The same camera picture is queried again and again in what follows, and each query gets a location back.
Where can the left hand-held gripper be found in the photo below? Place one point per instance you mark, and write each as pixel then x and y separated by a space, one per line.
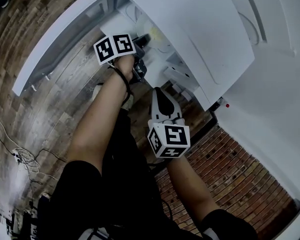
pixel 115 47

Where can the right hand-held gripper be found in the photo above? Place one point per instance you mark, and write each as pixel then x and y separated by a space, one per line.
pixel 173 136

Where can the white plate of food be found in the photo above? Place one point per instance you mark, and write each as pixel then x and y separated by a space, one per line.
pixel 162 46

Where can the white microwave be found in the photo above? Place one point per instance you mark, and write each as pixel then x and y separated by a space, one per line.
pixel 190 21

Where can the person's left forearm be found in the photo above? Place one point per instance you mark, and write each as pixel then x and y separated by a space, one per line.
pixel 102 114

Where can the person's right forearm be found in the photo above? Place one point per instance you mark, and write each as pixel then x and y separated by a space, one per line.
pixel 190 184

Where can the person's white shoe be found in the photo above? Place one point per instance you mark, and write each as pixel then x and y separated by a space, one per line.
pixel 128 102

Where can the red round button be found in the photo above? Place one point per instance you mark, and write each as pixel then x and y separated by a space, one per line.
pixel 227 105

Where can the person's black clothing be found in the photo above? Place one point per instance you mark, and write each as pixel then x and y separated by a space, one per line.
pixel 115 196

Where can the white power strip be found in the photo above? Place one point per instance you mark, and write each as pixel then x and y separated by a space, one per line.
pixel 17 155

